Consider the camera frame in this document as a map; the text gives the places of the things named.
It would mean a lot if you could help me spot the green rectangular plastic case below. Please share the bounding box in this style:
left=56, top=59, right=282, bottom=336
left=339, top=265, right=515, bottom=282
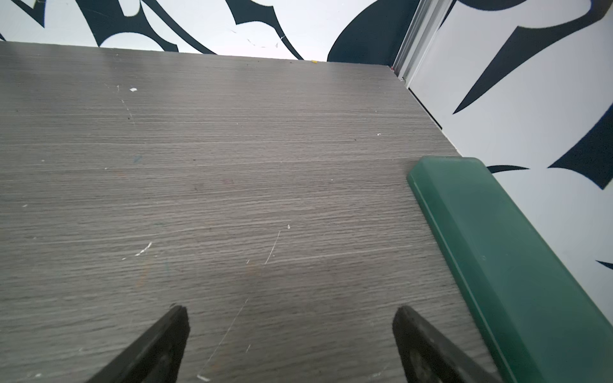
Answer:
left=407, top=156, right=612, bottom=382

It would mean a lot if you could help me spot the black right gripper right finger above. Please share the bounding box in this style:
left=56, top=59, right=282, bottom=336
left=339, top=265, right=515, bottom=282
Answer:
left=392, top=306, right=500, bottom=383

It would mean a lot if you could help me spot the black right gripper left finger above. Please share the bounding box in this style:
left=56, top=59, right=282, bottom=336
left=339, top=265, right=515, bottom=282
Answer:
left=89, top=306, right=190, bottom=383

